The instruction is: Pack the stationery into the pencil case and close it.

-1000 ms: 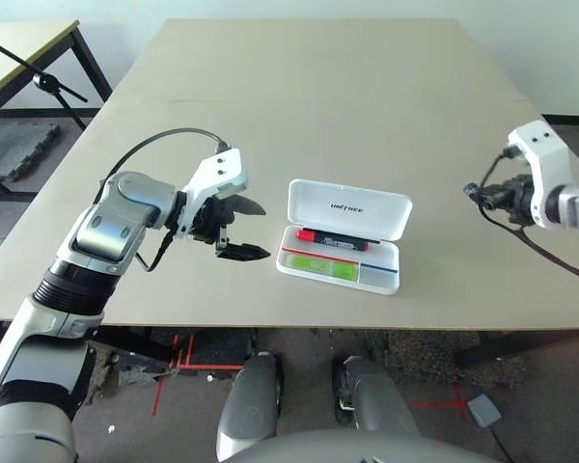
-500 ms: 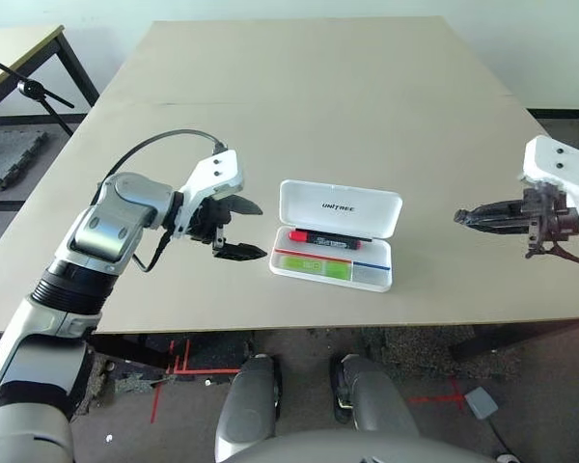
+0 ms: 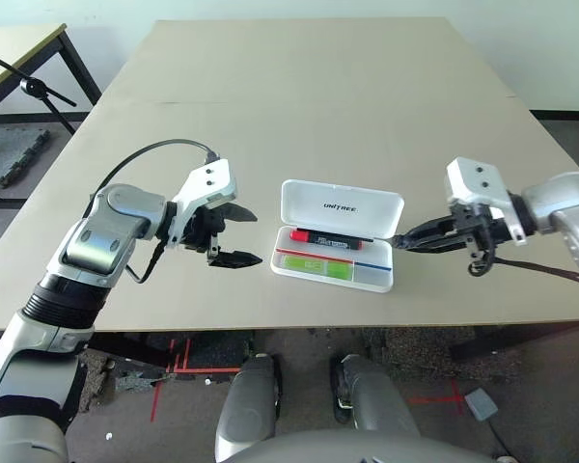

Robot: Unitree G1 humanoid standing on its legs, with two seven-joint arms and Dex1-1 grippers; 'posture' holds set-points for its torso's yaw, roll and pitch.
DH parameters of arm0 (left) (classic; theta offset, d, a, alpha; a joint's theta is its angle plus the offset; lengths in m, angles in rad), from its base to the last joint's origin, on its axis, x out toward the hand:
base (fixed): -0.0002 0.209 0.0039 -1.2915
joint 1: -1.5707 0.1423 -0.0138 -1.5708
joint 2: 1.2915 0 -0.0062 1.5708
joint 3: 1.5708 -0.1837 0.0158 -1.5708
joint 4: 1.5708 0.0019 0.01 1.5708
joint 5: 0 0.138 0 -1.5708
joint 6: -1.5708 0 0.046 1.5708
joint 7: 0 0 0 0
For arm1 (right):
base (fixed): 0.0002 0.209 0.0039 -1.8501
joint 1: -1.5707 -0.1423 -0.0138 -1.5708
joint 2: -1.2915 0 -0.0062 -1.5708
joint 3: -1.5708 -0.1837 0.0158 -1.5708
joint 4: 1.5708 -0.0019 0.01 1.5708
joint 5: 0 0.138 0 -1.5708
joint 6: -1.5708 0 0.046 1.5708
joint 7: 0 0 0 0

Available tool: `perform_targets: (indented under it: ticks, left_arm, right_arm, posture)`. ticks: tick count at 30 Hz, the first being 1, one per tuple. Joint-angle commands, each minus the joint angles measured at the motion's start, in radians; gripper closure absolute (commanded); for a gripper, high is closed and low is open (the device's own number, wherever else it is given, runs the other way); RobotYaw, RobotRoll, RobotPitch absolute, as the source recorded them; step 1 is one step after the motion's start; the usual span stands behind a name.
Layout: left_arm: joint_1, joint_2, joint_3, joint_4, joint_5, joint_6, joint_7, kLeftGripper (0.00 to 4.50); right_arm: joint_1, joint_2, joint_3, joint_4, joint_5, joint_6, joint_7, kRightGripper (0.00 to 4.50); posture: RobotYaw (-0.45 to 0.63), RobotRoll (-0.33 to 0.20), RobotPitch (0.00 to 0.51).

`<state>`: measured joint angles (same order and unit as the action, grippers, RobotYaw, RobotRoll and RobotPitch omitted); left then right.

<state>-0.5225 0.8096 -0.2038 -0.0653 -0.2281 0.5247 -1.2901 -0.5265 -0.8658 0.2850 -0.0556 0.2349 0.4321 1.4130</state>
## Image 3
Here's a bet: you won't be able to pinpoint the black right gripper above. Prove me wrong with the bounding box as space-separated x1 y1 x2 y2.
393 202 509 255

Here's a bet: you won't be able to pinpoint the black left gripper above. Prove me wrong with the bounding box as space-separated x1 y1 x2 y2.
176 204 264 270

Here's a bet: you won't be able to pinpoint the green translucent highlighter pen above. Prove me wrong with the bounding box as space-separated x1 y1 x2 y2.
281 255 356 282

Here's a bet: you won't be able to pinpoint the black whiteboard marker red cap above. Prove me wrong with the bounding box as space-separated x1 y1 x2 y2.
289 229 367 253

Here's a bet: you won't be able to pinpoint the white Unitree plastic pencil case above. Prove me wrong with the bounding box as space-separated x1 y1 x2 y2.
269 178 406 294

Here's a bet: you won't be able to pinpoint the red floor tape lines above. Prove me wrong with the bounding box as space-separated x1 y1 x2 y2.
149 337 243 422

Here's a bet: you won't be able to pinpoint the silver robot left leg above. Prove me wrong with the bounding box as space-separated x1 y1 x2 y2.
214 353 284 455

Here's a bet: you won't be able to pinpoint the silver robot leg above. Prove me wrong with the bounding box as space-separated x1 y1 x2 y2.
329 353 422 436
214 353 284 455

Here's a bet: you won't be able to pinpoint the silver robot right leg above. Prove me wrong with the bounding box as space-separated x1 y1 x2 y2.
329 353 422 436

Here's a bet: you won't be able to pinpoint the grey foot pedal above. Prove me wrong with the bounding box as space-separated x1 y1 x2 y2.
463 387 500 422

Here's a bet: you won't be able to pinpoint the grey robot torso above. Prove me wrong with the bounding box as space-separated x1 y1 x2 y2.
220 427 499 463

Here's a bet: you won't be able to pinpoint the grey foam floor mat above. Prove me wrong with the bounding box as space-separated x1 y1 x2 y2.
0 123 55 188

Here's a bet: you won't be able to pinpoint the small side table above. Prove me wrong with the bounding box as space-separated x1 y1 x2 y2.
0 22 103 209

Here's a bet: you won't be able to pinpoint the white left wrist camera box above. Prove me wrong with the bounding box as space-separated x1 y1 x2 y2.
170 157 238 250

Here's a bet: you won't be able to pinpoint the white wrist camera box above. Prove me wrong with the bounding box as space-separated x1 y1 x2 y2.
444 156 528 246
170 157 238 250

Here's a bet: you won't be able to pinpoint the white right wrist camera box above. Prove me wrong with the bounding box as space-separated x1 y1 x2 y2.
444 156 528 246

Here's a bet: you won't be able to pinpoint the thin black left wrist cable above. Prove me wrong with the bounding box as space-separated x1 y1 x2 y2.
124 242 164 286

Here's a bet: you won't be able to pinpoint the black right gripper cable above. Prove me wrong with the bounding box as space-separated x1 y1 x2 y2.
466 239 579 294

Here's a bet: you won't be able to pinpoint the black left camera cable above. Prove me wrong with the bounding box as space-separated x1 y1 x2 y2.
89 139 221 206

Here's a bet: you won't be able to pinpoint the black foot pedal cable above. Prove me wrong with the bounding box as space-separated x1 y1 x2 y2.
485 418 513 460

